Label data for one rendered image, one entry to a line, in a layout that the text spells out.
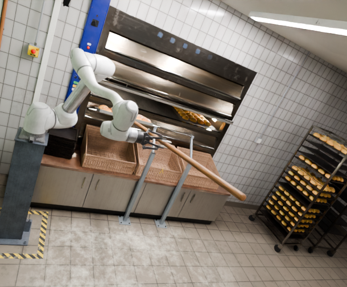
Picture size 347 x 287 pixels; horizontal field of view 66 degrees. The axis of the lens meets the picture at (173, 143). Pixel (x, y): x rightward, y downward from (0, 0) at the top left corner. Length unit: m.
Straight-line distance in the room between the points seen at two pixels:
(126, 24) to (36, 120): 1.36
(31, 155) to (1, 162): 1.23
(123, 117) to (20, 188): 1.31
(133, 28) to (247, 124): 2.01
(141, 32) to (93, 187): 1.70
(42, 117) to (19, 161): 0.40
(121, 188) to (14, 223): 1.05
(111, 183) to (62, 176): 0.50
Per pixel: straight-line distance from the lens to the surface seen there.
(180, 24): 3.10
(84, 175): 2.89
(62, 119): 2.25
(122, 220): 3.29
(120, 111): 1.42
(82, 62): 1.81
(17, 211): 2.64
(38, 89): 3.06
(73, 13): 2.92
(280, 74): 3.91
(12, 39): 3.00
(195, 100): 3.36
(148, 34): 3.01
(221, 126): 3.78
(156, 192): 3.18
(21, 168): 2.38
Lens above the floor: 2.09
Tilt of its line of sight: 20 degrees down
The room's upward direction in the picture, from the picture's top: 24 degrees clockwise
